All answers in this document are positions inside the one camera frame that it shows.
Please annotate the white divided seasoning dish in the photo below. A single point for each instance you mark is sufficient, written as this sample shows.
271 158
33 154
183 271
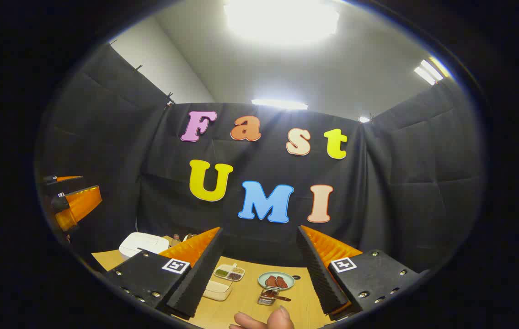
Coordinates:
229 272

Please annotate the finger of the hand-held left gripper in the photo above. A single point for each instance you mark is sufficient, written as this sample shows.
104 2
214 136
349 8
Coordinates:
56 179
78 205

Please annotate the brown wooden spoon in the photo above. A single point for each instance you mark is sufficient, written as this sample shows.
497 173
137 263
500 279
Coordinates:
282 298

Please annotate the black backdrop cloth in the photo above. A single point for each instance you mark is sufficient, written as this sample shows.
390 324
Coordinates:
401 183

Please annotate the large ceiling light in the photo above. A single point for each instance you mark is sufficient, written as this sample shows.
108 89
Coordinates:
282 20

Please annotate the rectangular ceiling light panel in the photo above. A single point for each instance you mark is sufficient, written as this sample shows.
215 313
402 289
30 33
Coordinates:
429 71

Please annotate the ceiling light strip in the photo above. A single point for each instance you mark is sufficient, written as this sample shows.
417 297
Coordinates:
280 104

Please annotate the pale green plate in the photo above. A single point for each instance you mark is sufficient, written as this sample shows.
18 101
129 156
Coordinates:
289 279

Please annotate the clear plastic rice box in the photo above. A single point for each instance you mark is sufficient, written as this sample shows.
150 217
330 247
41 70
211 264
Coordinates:
216 294

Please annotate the clear plastic bottle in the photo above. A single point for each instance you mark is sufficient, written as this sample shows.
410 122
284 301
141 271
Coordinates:
176 239

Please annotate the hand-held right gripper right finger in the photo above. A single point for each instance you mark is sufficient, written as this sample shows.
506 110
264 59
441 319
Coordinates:
321 274

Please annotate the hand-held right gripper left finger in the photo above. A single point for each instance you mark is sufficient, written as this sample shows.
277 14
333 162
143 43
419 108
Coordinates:
197 278

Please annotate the white rice cooker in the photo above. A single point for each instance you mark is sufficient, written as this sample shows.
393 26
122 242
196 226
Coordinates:
142 243

